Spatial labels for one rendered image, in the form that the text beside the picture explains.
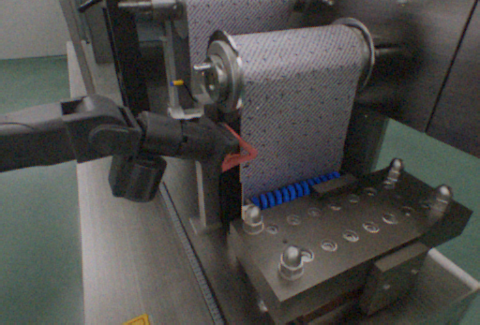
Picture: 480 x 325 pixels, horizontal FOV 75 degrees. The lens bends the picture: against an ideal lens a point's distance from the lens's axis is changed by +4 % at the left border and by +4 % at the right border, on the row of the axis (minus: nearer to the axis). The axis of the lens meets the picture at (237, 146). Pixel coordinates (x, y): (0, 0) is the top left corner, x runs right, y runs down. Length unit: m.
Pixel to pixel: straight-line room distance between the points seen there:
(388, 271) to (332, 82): 0.31
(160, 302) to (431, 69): 0.61
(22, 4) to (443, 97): 5.80
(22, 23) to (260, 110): 5.68
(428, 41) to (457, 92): 0.10
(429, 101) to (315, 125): 0.20
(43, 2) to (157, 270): 5.55
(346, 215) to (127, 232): 0.46
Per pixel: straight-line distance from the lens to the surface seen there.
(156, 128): 0.42
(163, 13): 0.70
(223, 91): 0.48
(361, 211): 0.60
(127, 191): 0.46
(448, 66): 0.62
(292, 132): 0.55
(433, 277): 0.73
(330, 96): 0.58
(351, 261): 0.52
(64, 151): 0.40
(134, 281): 0.66
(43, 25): 6.04
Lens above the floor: 1.41
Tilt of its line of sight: 31 degrees down
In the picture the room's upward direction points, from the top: straight up
